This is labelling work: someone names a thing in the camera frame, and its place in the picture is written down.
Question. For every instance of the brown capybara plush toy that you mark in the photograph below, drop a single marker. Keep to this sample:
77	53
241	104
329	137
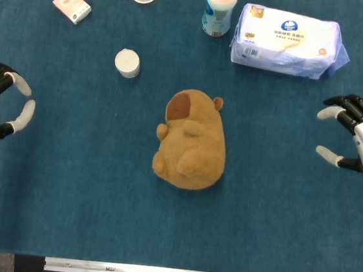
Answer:
193	143

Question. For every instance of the large tissue pack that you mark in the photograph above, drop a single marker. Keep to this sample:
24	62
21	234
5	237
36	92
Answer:
288	43

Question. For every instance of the pink pocket tissue pack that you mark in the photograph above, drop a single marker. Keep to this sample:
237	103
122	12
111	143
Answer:
72	5

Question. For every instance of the white round lidded jar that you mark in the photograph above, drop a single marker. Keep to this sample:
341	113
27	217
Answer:
127	63

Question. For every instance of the white drink bottle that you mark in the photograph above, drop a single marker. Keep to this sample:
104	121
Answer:
219	10

